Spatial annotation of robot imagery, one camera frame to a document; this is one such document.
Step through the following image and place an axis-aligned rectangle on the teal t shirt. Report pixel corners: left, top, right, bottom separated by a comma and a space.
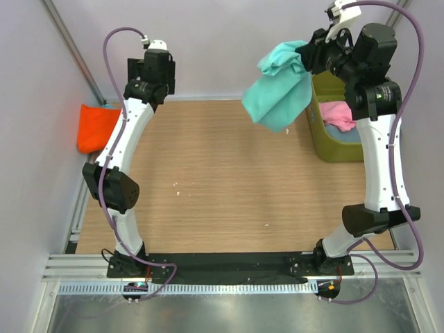
241, 40, 312, 133

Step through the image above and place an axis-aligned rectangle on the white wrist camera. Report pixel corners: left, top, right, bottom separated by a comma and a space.
325, 0, 361, 42
141, 35, 169, 52

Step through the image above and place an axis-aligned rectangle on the orange folded t shirt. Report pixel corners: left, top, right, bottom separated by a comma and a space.
77, 104, 120, 154

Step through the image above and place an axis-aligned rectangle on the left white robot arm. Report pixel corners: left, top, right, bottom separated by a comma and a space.
82, 40, 176, 278

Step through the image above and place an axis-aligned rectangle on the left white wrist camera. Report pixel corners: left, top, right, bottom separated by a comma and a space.
141, 35, 169, 52

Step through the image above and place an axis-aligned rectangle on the pink t shirt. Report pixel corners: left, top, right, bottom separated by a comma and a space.
319, 101, 356, 133

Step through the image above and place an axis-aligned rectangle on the slotted cable duct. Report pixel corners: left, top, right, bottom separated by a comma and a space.
58, 280, 318, 296

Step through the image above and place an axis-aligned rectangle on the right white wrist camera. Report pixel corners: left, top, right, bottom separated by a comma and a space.
325, 0, 361, 42

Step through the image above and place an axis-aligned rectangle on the light blue folded t shirt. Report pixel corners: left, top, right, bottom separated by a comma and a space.
103, 103, 119, 110

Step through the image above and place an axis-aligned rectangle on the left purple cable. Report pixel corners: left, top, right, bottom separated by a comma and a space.
98, 27, 178, 301

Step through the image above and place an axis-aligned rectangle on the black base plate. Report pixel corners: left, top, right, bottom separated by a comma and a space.
107, 249, 354, 284

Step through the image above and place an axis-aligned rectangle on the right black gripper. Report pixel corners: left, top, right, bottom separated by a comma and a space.
295, 23, 363, 85

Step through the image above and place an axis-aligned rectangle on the purple cable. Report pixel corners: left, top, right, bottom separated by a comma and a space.
325, 0, 425, 306
98, 27, 178, 301

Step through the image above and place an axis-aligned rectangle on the olive green plastic bin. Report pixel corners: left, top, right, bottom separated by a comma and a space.
305, 72, 364, 162

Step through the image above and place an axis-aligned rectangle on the grey blue t shirt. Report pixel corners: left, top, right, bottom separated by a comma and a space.
325, 124, 361, 144

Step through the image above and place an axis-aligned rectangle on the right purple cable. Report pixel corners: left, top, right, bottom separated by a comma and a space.
325, 0, 425, 306

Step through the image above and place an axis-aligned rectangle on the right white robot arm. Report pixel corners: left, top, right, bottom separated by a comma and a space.
296, 23, 420, 275

